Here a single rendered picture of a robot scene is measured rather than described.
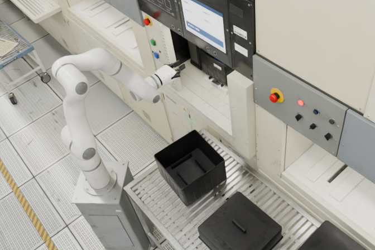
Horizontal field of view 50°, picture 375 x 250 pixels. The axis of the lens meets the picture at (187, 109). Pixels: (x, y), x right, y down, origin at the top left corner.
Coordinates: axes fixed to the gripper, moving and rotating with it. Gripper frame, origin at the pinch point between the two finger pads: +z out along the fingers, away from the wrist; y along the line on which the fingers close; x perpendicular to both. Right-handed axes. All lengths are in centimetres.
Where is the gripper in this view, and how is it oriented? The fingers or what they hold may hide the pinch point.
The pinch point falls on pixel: (179, 65)
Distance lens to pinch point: 223.2
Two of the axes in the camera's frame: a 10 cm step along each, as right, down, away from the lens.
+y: 6.3, 5.0, -5.9
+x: -1.4, -6.7, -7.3
